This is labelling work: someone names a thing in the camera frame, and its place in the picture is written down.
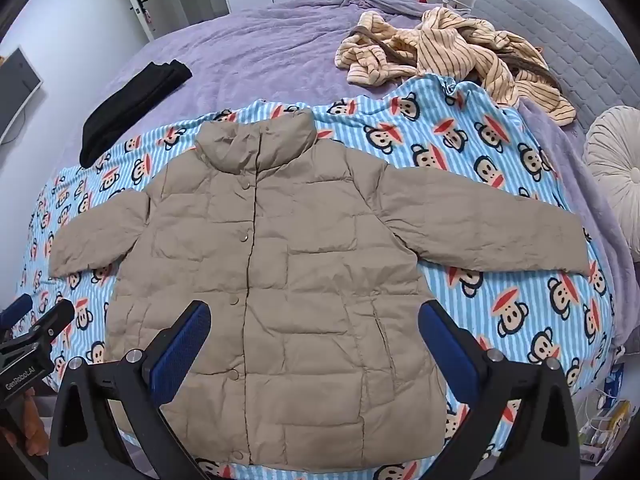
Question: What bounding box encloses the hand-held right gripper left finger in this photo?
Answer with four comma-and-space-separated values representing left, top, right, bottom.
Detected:
47, 300, 213, 480

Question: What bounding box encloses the purple bedspread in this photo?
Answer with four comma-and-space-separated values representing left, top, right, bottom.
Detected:
10, 0, 640, 356

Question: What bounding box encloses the grey quilted headboard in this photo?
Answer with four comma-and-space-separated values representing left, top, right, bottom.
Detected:
472, 0, 636, 131

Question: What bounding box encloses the beige puffer jacket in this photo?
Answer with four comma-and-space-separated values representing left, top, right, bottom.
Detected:
50, 108, 593, 466

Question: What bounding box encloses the white framed television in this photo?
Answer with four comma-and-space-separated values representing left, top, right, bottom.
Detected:
0, 47, 43, 146

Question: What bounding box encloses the beige striped plush robe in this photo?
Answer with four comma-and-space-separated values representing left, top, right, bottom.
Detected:
334, 7, 576, 126

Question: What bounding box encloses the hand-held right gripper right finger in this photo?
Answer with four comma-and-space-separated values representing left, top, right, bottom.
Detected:
417, 301, 593, 480

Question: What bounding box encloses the monkey print striped blanket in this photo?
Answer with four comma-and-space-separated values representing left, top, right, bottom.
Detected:
14, 74, 616, 471

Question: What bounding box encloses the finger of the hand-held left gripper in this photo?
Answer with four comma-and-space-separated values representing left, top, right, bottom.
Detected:
20, 299, 76, 356
0, 294, 33, 328

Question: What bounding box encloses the round cream cushion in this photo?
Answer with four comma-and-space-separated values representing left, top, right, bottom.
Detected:
584, 106, 640, 263

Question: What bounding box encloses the person's left hand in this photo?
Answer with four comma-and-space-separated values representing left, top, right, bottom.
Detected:
17, 387, 48, 453

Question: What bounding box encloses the black folded garment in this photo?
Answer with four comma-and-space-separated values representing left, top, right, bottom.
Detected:
80, 59, 193, 170

